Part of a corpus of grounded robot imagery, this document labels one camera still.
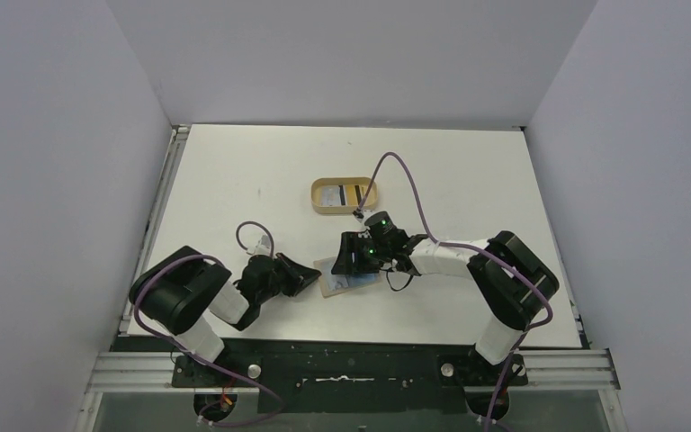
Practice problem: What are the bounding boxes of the left side aluminium rail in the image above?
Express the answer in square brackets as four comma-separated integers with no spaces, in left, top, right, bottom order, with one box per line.
[119,125,192,337]

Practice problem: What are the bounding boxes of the aluminium frame rail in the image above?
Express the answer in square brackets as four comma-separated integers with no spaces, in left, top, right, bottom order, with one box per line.
[74,350,630,432]

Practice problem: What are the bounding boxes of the oval wooden tray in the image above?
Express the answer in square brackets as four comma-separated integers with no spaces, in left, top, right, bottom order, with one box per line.
[310,176,379,215]

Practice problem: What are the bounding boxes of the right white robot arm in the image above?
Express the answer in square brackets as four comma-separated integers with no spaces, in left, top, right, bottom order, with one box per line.
[330,210,560,365]

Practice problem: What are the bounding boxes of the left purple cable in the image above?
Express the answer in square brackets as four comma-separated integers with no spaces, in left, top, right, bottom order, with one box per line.
[131,220,287,428]

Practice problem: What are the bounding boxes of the white striped card in tray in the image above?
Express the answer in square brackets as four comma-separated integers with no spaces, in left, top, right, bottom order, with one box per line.
[319,184,346,207]

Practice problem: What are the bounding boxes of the yellow striped card in tray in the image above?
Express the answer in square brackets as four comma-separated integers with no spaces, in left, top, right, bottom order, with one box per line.
[343,184,365,206]

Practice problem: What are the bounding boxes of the purple cable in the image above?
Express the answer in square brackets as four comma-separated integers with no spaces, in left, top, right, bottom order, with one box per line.
[131,220,287,428]
[352,151,555,432]

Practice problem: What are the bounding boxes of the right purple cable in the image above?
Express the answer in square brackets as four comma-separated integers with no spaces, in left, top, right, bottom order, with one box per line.
[352,151,555,432]

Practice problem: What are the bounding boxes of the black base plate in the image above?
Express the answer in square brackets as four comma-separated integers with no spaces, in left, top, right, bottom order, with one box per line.
[112,337,528,417]

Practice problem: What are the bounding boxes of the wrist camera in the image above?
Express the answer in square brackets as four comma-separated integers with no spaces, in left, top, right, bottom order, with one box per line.
[353,208,375,227]
[247,235,274,257]

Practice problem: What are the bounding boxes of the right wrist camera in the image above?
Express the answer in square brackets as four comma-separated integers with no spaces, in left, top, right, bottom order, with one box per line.
[353,208,375,227]

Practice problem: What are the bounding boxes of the black looped cable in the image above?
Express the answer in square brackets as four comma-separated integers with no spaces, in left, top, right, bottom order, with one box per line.
[387,269,416,293]

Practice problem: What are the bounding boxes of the beige leather card holder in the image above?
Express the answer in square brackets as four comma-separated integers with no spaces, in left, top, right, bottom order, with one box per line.
[314,257,382,298]

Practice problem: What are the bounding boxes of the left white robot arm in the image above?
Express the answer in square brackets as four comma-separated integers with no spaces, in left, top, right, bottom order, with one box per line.
[129,246,321,362]

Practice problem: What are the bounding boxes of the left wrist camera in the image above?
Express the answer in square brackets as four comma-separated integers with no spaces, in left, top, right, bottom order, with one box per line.
[247,235,274,257]

